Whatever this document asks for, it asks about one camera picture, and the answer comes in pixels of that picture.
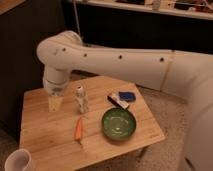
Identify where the white patterned bottle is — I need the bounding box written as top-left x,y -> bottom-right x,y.
75,86 -> 89,113

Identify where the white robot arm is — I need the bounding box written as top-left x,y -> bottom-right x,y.
37,31 -> 213,171

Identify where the green bowl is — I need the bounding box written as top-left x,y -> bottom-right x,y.
101,107 -> 137,141

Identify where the blue sponge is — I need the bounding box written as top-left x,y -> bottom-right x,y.
118,92 -> 136,102

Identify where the white cup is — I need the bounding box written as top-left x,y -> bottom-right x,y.
4,149 -> 34,171

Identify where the orange carrot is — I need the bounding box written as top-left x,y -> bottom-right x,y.
74,118 -> 83,143

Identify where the upper shelf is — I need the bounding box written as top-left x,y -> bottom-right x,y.
75,0 -> 213,21

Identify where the white and dark packet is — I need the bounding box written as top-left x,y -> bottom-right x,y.
107,93 -> 129,109

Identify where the metal pole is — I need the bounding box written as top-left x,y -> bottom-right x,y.
72,0 -> 83,40

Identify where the wooden table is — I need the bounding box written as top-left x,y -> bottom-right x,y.
20,76 -> 165,171

